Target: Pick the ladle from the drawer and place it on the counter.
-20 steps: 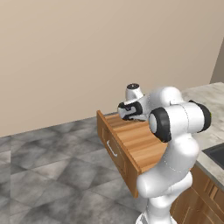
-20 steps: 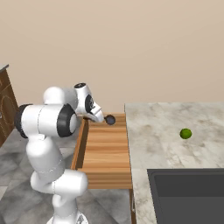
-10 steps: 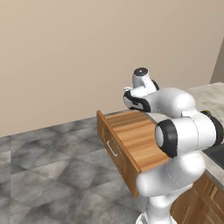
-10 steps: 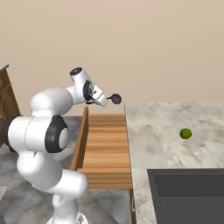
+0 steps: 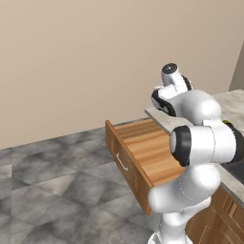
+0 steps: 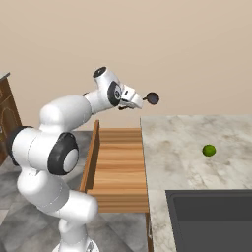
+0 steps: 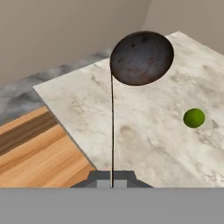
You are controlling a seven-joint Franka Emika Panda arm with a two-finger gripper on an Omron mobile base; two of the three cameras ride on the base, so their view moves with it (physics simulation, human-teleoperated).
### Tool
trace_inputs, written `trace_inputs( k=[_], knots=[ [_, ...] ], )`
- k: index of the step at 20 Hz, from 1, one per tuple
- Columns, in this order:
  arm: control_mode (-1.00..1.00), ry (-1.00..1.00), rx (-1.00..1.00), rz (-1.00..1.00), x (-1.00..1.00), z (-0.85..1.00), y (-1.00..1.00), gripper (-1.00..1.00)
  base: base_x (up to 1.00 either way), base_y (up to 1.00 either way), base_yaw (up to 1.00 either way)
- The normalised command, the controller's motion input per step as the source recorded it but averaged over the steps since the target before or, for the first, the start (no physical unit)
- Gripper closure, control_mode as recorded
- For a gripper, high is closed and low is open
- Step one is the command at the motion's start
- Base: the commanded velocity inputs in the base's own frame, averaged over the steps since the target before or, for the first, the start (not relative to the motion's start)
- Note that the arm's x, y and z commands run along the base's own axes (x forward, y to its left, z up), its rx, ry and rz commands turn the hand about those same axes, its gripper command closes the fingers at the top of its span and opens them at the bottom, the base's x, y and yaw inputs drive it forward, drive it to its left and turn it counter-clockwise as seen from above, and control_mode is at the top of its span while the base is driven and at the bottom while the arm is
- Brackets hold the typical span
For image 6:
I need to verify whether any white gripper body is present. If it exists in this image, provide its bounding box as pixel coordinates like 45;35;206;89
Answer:
128;85;145;110

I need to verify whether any black ladle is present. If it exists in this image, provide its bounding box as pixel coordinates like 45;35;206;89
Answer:
142;92;160;106

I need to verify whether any wooden drawer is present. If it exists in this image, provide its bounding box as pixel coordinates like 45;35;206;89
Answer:
79;119;151;215

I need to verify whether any green lime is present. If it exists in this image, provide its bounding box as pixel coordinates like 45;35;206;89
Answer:
202;144;217;158

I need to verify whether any dark wooden cabinet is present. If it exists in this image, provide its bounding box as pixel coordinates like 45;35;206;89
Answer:
0;72;24;166

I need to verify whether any dark grey sink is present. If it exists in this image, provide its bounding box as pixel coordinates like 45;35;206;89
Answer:
164;189;252;252

